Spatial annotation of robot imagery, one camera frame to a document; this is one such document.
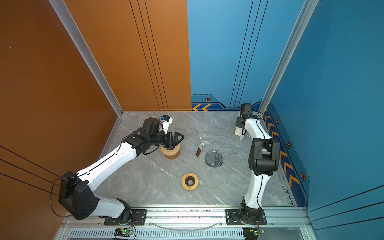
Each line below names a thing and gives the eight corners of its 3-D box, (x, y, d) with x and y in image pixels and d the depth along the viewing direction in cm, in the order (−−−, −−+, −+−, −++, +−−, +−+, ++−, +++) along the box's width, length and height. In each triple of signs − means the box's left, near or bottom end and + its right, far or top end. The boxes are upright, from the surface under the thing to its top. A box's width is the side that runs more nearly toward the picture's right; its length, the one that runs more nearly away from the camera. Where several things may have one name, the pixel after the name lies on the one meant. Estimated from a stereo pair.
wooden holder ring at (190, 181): (181, 190, 84) (180, 189, 81) (182, 174, 90) (181, 172, 87) (198, 190, 84) (198, 189, 81) (198, 174, 90) (198, 172, 87)
